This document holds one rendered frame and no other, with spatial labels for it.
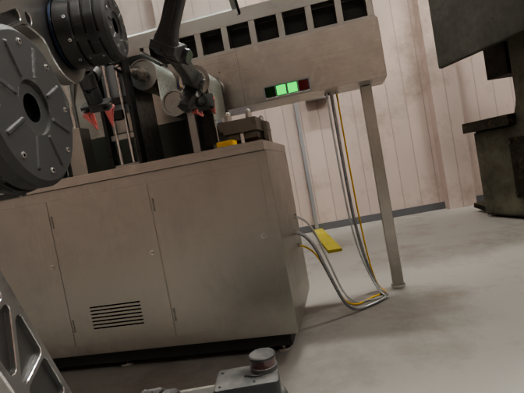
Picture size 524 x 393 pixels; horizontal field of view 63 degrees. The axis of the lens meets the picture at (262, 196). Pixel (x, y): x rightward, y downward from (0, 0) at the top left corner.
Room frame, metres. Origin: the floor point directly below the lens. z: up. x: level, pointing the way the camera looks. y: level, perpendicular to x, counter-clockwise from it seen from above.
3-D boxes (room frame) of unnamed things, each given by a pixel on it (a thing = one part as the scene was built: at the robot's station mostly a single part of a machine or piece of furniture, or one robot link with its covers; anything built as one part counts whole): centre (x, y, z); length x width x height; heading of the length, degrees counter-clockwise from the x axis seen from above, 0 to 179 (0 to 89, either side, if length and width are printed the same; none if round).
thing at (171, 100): (2.17, 0.31, 1.18); 0.26 x 0.12 x 0.12; 169
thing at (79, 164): (2.27, 0.90, 1.19); 0.14 x 0.14 x 0.57
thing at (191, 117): (1.99, 0.26, 1.05); 0.06 x 0.05 x 0.31; 169
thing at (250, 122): (2.15, 0.01, 1.00); 0.40 x 0.16 x 0.06; 169
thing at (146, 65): (2.20, 0.43, 1.34); 0.25 x 0.14 x 0.14; 169
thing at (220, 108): (2.13, 0.13, 1.11); 0.23 x 0.01 x 0.18; 169
